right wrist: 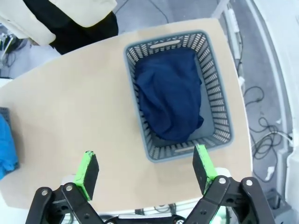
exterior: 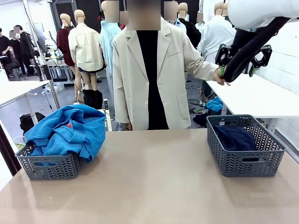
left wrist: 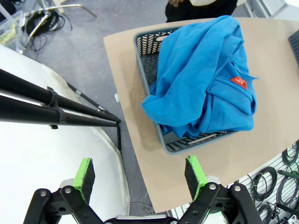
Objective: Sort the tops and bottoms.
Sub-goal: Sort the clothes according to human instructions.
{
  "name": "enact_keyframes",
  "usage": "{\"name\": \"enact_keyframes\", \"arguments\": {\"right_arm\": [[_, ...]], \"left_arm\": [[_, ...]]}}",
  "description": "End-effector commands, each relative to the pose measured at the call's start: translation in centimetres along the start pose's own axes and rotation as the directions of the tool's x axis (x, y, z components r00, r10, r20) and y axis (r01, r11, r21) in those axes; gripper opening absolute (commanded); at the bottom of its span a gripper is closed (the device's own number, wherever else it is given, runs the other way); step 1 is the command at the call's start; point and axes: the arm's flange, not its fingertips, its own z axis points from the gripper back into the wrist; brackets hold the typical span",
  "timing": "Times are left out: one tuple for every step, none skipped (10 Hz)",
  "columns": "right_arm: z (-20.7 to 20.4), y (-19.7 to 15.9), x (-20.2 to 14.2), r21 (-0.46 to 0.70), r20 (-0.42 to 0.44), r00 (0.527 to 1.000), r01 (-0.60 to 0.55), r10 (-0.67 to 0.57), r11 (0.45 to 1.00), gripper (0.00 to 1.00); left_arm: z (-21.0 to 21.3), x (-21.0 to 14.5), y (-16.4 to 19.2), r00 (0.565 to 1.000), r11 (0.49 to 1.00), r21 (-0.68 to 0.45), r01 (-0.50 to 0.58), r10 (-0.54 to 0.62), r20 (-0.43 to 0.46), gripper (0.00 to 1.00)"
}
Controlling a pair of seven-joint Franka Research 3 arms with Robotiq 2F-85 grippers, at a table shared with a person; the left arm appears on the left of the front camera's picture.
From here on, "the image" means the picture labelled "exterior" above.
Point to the mannequin in maroon top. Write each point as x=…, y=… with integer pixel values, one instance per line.
x=63, y=44

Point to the mannequin in red jacket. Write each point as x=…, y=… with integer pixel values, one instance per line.
x=122, y=26

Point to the black dropped trousers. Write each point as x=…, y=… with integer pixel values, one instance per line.
x=93, y=99

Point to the mannequin in light blue fleece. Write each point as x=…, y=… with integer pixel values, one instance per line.
x=107, y=42

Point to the mannequin in white shirt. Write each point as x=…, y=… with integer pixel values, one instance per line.
x=215, y=35

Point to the mannequin in cream shirt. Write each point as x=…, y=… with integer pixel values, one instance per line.
x=86, y=46

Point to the person in black clothes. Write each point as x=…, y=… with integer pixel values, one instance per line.
x=4, y=44
x=25, y=46
x=15, y=46

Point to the dark brown wooden post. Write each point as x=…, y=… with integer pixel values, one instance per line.
x=8, y=149

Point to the navy blue shorts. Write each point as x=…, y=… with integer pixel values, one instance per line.
x=236, y=137

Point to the dark clothing heap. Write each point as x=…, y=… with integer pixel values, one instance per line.
x=199, y=120

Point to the white table with metal leg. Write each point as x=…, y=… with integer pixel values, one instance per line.
x=18, y=89

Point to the mannequin in black jacket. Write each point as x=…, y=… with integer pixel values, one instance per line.
x=225, y=10

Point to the crumpled blue cloth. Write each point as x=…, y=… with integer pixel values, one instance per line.
x=215, y=103

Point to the person in beige coat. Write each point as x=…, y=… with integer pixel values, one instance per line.
x=130, y=70

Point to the person's left hand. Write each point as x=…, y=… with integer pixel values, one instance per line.
x=218, y=77

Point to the person's left forearm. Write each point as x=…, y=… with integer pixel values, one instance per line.
x=205, y=67

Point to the person's right forearm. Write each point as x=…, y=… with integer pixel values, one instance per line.
x=120, y=109

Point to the white black power strip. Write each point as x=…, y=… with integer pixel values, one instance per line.
x=106, y=104

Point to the cluttered metal workbench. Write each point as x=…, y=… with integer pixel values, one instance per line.
x=58, y=67

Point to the clear plastic box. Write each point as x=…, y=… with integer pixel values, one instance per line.
x=18, y=141

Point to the mannequin in black coat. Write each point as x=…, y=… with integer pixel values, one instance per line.
x=192, y=35

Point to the black bag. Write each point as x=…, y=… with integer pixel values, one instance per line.
x=28, y=123

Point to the person's right hand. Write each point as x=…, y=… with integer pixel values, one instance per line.
x=125, y=126

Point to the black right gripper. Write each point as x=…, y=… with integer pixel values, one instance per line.
x=243, y=37

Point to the blue top with red heart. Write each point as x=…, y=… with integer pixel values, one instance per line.
x=88, y=130

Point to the mannequin in blue shirt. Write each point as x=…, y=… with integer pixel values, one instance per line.
x=180, y=24

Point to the black monitor on stand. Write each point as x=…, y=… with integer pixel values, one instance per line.
x=42, y=46

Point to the grey plastic woven basket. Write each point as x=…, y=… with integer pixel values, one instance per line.
x=245, y=166
x=53, y=170

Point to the white table with white legs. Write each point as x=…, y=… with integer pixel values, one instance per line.
x=257, y=100

